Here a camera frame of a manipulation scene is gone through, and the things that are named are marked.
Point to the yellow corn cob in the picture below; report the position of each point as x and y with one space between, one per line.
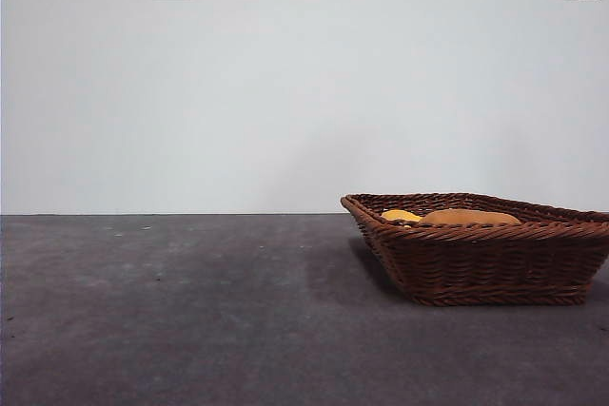
399 216

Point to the brown wicker basket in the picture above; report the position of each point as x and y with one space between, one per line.
490 263

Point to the brown potato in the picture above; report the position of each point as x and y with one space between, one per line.
471 217

